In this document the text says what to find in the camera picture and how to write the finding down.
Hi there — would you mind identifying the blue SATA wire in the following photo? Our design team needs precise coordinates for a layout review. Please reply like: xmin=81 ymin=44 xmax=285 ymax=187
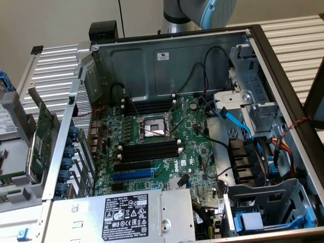
xmin=219 ymin=106 xmax=266 ymax=163

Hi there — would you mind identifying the metal rear port stack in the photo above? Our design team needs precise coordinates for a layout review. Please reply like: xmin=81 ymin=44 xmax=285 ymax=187
xmin=89 ymin=120 xmax=105 ymax=154

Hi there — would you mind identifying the thin metal locking lever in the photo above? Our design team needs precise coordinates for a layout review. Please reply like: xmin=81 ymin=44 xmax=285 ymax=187
xmin=170 ymin=118 xmax=187 ymax=134
xmin=126 ymin=91 xmax=140 ymax=118

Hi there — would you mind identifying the grey disk bay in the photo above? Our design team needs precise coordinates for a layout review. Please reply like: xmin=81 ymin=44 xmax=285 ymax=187
xmin=222 ymin=178 xmax=318 ymax=236

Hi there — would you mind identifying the black power supply label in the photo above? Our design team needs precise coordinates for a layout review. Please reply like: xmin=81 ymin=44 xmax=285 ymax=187
xmin=101 ymin=193 xmax=149 ymax=241

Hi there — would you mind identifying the metal socket cover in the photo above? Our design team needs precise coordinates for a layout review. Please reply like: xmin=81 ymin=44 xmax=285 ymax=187
xmin=167 ymin=96 xmax=188 ymax=121

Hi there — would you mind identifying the CPU socket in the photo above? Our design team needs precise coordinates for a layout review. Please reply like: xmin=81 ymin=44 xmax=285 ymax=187
xmin=135 ymin=111 xmax=177 ymax=145

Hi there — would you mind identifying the short black looped wire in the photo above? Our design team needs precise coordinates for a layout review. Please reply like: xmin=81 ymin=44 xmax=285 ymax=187
xmin=110 ymin=82 xmax=127 ymax=107

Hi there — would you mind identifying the silver hard disk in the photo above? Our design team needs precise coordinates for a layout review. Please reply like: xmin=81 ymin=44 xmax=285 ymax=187
xmin=0 ymin=103 xmax=18 ymax=140

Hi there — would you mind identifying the green graphics card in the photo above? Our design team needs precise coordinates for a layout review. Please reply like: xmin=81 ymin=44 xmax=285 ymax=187
xmin=25 ymin=87 xmax=55 ymax=184

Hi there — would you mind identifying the green Dell motherboard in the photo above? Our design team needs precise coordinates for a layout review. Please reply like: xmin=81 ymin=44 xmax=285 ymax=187
xmin=93 ymin=95 xmax=226 ymax=237

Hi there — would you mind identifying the silver chipset heatsink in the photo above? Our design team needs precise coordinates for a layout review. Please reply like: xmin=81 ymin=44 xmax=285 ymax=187
xmin=168 ymin=177 xmax=192 ymax=190

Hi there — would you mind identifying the blue plastic disk carrier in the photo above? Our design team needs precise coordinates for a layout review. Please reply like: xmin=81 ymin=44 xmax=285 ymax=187
xmin=234 ymin=207 xmax=317 ymax=235

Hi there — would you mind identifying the silver disk bay cage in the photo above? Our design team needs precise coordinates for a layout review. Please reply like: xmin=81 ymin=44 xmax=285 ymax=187
xmin=212 ymin=43 xmax=287 ymax=135

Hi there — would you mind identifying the open metal PC case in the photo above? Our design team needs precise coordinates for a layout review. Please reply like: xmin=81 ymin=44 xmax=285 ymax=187
xmin=42 ymin=24 xmax=324 ymax=243

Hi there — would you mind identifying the yellow red power wire bundle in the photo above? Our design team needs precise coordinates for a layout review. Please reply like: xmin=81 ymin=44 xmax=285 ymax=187
xmin=269 ymin=135 xmax=306 ymax=179

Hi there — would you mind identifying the red black twisted wire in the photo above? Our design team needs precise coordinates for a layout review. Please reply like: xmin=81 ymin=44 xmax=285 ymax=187
xmin=280 ymin=116 xmax=313 ymax=139
xmin=75 ymin=105 xmax=107 ymax=152

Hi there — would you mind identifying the black box behind case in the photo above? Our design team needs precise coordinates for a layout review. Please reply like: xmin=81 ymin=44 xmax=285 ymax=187
xmin=89 ymin=21 xmax=119 ymax=42

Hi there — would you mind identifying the black fan wire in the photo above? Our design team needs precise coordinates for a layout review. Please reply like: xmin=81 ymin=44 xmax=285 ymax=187
xmin=196 ymin=100 xmax=230 ymax=150

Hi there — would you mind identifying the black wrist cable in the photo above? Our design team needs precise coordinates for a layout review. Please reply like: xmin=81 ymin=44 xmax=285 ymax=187
xmin=117 ymin=0 xmax=126 ymax=38

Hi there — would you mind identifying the blue expansion slot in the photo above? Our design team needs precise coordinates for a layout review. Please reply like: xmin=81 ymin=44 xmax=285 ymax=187
xmin=112 ymin=169 xmax=155 ymax=181

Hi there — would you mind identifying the grey parts rack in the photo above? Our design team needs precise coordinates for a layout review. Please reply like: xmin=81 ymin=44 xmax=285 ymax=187
xmin=0 ymin=91 xmax=63 ymax=213

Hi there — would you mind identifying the blue plastic disk bracket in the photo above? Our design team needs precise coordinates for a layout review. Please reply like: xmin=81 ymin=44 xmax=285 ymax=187
xmin=0 ymin=69 xmax=16 ymax=95

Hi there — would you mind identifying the blue square button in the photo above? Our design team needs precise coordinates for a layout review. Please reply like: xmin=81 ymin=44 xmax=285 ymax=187
xmin=17 ymin=228 xmax=30 ymax=241

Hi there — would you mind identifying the black fan shroud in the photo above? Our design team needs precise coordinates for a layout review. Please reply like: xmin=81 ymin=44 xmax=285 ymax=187
xmin=227 ymin=136 xmax=269 ymax=187

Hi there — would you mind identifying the power supply wire bundle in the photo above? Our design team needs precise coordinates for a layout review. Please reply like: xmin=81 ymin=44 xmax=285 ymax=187
xmin=191 ymin=199 xmax=216 ymax=237

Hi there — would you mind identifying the long black expansion slot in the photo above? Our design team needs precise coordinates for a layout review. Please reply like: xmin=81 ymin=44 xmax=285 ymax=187
xmin=113 ymin=160 xmax=152 ymax=172

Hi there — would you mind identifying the silver power supply unit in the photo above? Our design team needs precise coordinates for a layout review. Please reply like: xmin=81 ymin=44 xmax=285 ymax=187
xmin=43 ymin=188 xmax=197 ymax=243

